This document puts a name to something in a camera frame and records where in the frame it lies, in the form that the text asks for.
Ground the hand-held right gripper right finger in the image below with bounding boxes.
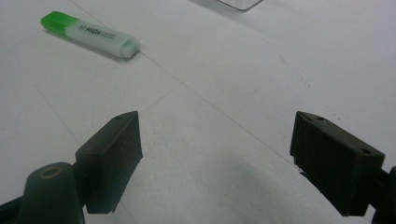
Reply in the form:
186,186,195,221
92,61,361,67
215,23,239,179
290,110,387,217

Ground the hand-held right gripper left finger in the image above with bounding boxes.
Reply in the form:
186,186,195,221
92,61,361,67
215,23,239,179
75,110,144,215

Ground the green highlighter pen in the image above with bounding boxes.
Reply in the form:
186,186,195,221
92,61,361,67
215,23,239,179
39,10,141,60

